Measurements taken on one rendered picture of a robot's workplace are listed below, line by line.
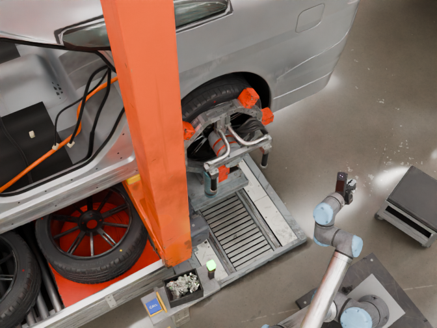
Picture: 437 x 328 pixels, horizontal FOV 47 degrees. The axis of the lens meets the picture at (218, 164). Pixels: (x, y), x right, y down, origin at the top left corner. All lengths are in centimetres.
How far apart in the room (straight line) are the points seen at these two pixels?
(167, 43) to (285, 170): 251
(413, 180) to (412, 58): 155
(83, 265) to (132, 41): 185
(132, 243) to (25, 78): 120
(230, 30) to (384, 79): 240
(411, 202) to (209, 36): 186
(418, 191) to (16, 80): 268
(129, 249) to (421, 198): 193
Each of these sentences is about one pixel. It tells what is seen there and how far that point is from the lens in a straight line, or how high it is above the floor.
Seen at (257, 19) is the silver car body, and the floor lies 160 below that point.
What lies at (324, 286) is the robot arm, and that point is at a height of 107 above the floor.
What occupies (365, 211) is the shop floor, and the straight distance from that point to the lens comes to 386.
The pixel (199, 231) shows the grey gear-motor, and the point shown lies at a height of 40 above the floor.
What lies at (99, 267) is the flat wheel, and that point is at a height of 50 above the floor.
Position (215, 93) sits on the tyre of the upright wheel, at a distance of 277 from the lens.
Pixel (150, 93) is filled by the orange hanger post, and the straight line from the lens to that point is 164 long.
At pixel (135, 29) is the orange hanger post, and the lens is 144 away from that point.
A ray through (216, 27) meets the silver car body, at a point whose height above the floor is 164.
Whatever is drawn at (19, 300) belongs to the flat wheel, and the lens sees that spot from 312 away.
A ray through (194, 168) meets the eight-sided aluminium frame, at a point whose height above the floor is 71.
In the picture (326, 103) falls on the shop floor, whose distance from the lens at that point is 434.
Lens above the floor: 330
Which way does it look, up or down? 58 degrees down
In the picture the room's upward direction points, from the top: 2 degrees clockwise
